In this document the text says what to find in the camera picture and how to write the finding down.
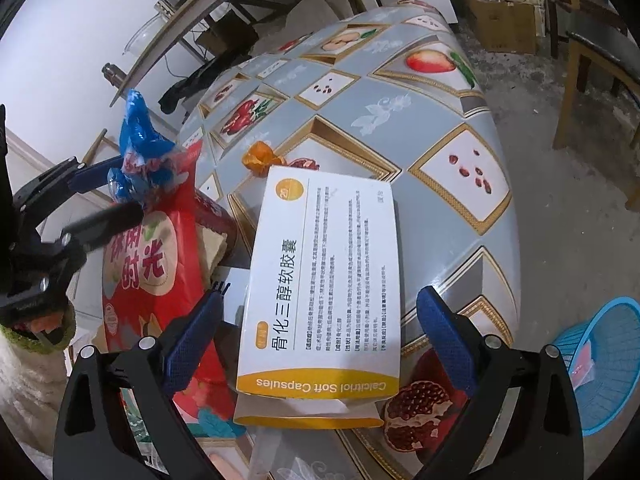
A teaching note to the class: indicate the cardboard box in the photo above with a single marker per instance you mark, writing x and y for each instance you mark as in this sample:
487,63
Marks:
500,22

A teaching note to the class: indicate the orange peel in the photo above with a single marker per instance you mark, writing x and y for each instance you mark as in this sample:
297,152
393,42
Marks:
260,157

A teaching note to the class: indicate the brown cardboard piece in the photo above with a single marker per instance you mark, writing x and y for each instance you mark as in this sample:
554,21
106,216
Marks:
210,250

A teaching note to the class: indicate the white paper sheet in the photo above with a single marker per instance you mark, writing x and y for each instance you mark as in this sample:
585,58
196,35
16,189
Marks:
232,300

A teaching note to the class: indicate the fruit-print tablecloth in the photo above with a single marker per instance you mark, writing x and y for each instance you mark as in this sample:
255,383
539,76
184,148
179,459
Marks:
440,125

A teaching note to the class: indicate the black cloth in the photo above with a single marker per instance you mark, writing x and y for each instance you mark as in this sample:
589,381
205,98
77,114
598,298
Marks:
192,85

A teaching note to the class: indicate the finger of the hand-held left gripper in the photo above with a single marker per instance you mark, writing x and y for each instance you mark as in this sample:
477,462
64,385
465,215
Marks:
92,175
107,222

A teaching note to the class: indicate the red snack bag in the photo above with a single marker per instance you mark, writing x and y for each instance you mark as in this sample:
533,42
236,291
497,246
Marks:
160,260

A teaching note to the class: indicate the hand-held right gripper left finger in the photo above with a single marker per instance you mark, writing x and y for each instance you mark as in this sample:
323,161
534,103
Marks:
195,345

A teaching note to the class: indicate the metal thermos flask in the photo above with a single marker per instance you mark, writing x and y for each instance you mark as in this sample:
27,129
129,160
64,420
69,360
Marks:
112,76

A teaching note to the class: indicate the person's left forearm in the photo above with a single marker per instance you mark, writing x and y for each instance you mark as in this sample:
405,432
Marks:
30,385

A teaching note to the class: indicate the white and yellow medicine box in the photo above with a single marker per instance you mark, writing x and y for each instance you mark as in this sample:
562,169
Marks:
325,270

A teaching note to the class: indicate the blue plastic basket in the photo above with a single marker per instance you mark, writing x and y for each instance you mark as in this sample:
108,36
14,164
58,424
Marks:
612,360

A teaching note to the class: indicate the blue plastic wrapper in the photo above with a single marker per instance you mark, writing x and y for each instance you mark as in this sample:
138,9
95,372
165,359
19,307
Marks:
142,135

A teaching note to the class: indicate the clear plastic bowl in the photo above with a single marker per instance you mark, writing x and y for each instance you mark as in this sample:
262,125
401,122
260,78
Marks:
142,35

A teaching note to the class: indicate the red box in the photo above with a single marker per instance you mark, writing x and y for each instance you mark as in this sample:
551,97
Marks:
215,215

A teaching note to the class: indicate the wooden chair with black seat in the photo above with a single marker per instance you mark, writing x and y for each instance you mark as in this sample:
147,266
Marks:
605,40

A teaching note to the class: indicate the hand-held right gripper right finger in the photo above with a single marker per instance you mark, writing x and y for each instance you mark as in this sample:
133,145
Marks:
447,340

